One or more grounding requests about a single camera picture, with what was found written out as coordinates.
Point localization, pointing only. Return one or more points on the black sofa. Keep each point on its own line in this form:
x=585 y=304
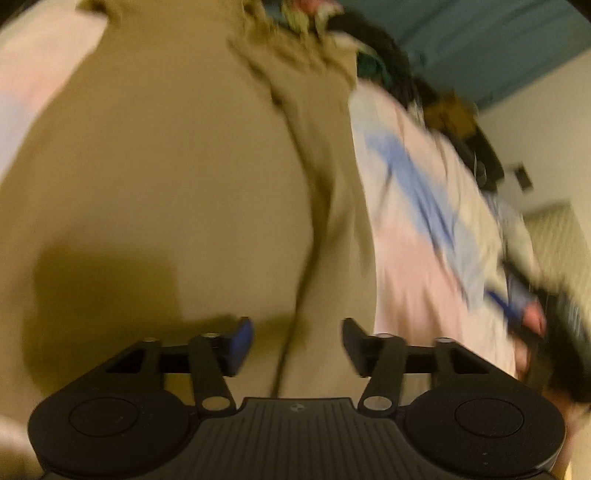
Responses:
x=471 y=147

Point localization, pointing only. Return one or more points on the green cloth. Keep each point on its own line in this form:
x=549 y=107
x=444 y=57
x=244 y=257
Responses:
x=369 y=67

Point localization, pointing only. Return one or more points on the tan printed sweatshirt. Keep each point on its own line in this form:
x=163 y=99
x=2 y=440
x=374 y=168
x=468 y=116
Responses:
x=161 y=207

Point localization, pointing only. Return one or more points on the brown paper bag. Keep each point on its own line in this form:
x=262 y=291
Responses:
x=450 y=113

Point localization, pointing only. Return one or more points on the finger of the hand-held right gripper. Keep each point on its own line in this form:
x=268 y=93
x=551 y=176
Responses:
x=503 y=307

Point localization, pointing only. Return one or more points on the grey wall outlet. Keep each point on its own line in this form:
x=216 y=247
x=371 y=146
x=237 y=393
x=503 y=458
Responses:
x=524 y=177

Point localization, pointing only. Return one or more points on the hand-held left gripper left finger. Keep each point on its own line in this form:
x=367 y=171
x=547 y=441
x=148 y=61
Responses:
x=244 y=344

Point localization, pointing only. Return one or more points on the black garment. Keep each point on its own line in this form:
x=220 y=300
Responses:
x=383 y=50

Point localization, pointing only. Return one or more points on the person's right hand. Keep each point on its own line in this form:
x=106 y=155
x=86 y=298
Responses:
x=535 y=321

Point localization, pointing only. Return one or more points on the pink cloth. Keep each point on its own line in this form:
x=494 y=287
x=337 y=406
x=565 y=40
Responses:
x=314 y=7

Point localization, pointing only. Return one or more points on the cream quilted headboard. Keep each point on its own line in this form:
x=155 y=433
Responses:
x=561 y=258

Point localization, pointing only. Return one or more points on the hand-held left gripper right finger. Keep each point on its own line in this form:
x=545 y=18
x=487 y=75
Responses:
x=354 y=344

